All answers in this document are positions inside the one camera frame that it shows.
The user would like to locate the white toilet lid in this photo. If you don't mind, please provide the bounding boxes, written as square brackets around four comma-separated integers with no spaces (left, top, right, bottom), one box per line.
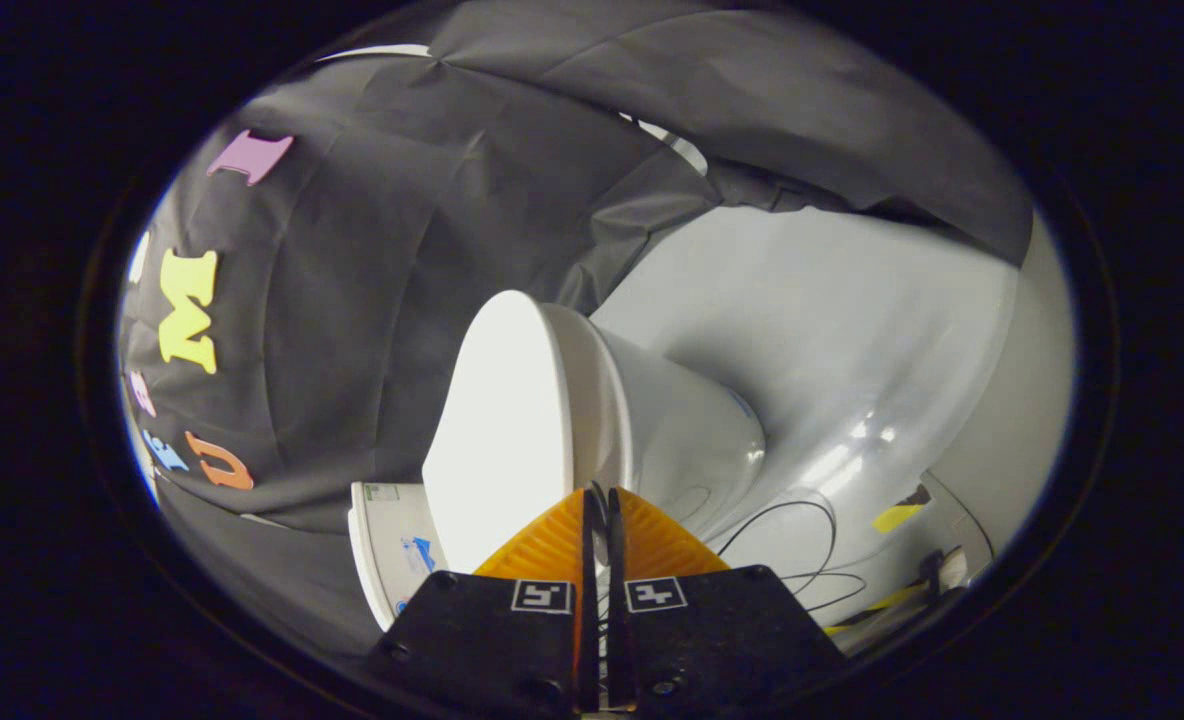
[422,290,635,576]

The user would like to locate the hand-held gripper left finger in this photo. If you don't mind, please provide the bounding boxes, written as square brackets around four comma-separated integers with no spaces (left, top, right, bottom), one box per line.
[367,487,601,716]

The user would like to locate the thin black cable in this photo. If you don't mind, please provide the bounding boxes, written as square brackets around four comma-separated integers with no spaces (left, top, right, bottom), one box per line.
[717,490,868,613]

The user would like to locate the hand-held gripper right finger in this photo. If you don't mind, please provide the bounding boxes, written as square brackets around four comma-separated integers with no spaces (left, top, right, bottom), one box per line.
[607,487,848,716]

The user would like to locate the white toilet bowl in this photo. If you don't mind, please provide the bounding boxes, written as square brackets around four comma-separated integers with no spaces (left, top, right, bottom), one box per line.
[592,325,766,541]

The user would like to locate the black backdrop cloth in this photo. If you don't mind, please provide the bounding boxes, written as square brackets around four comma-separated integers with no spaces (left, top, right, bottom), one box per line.
[117,0,1033,651]

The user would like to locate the white toilet tank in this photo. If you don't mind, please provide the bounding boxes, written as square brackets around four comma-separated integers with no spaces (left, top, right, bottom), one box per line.
[349,482,453,631]

